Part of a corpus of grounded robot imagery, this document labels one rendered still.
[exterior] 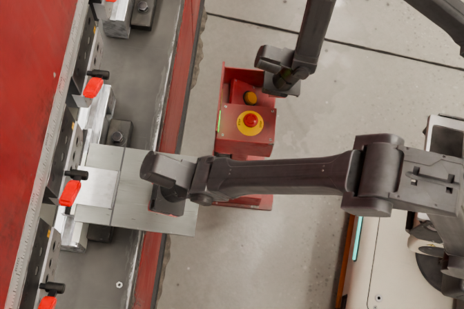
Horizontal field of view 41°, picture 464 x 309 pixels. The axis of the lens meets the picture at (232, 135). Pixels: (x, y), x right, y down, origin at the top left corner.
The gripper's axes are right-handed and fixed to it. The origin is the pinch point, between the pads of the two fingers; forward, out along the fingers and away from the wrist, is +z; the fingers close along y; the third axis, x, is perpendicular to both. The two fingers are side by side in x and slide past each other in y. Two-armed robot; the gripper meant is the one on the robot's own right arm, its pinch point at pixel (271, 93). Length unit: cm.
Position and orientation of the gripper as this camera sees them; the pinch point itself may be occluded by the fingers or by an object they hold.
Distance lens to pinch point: 173.0
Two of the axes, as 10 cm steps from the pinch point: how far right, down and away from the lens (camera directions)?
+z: -2.9, 3.0, 9.1
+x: -0.9, 9.4, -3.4
